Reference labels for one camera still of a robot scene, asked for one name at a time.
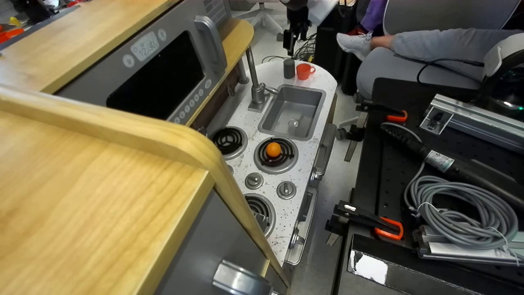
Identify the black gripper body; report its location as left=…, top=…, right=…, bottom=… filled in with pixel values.
left=285, top=2, right=312, bottom=35

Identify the orange cup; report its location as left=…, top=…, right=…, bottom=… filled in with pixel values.
left=295, top=61, right=318, bottom=82

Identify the white swivel chair base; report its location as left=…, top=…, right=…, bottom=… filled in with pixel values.
left=240, top=0, right=294, bottom=45

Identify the white sneaker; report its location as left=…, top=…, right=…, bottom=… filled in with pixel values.
left=335, top=32, right=380, bottom=63

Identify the grey toy faucet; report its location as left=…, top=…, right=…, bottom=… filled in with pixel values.
left=243, top=48, right=274, bottom=113

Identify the grey toy sink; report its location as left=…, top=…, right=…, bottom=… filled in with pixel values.
left=258, top=84, right=328, bottom=143

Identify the white speckled toy counter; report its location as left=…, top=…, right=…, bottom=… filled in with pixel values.
left=205, top=56, right=339, bottom=268

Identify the orange ball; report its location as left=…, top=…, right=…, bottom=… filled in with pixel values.
left=264, top=141, right=285, bottom=161

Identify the black coil toy burner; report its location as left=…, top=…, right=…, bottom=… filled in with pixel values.
left=208, top=125, right=249, bottom=163
left=243, top=192, right=279, bottom=240
left=253, top=135, right=302, bottom=176

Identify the person in grey trousers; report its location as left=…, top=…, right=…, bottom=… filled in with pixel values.
left=356, top=0, right=524, bottom=102

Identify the grey toy microwave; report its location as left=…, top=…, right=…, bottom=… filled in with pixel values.
left=56, top=0, right=230, bottom=128

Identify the grey round toy knob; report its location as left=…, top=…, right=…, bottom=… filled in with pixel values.
left=276, top=179, right=300, bottom=202
left=243, top=171, right=266, bottom=192

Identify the grey office chair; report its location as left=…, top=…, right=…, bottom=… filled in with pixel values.
left=382, top=0, right=524, bottom=38

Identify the black perforated pegboard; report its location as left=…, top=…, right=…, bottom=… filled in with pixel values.
left=349, top=76, right=524, bottom=259

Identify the long aluminium extrusion bar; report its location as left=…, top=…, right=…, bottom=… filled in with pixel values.
left=418, top=92, right=524, bottom=154

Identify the wooden toy kitchen shelf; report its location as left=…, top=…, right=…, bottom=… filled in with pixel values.
left=0, top=0, right=258, bottom=95

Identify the shiny reflective sheet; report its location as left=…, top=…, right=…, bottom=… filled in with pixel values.
left=348, top=248, right=390, bottom=287

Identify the wooden toy kitchen cabinet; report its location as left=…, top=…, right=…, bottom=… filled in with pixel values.
left=0, top=84, right=292, bottom=295

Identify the short aluminium extrusion bar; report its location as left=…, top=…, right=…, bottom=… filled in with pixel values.
left=413, top=225, right=524, bottom=269

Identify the black flat panel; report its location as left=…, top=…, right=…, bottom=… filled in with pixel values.
left=336, top=231, right=524, bottom=295

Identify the red plastic object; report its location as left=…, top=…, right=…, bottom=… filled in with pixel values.
left=0, top=25, right=28, bottom=46

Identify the grey microwave door handle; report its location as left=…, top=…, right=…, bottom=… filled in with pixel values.
left=192, top=14, right=230, bottom=79

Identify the orange handled bar clamp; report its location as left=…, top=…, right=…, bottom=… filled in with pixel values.
left=341, top=100, right=412, bottom=145
left=325, top=199, right=407, bottom=245

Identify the thin grey tool cable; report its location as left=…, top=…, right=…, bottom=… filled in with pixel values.
left=380, top=120, right=420, bottom=145

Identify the black thin cable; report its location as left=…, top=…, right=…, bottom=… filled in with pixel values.
left=415, top=56, right=488, bottom=87

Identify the black cylindrical tool handle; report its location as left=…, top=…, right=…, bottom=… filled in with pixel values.
left=380, top=123, right=524, bottom=207

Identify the coiled grey cable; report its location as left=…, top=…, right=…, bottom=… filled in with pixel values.
left=403, top=172, right=521, bottom=253

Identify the silver oven door handle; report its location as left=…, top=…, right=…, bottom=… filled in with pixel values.
left=210, top=259, right=274, bottom=295

